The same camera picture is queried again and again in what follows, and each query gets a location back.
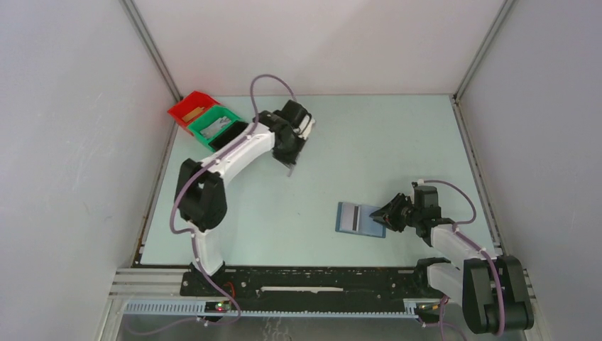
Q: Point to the blue card holder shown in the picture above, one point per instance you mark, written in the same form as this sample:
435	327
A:
368	227

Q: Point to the green plastic bin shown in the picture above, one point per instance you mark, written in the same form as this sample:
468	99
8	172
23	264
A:
209	117

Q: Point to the grey card in green bin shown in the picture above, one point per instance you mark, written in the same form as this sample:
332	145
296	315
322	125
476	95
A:
215	128

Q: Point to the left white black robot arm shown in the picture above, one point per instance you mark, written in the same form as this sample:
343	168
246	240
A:
200	198

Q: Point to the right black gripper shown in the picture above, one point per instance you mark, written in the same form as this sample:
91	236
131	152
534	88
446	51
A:
388	213

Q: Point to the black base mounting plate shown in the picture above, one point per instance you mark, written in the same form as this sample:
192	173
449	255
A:
315	288

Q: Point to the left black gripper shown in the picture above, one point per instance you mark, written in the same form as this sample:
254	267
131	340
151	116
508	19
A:
289	159

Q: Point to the white striped card in holder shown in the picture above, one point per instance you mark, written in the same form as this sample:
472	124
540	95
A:
349	218

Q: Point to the black plastic bin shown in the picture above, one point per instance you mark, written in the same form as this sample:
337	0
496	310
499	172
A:
229	134

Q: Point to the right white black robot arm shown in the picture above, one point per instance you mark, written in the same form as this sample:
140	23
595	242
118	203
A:
491	289

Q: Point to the red plastic bin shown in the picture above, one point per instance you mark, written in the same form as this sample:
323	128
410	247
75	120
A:
184	106

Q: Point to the grey slotted cable duct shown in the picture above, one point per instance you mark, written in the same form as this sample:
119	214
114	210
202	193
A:
199	308

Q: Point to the orange card in red bin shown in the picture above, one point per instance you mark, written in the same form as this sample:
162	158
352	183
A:
193	114

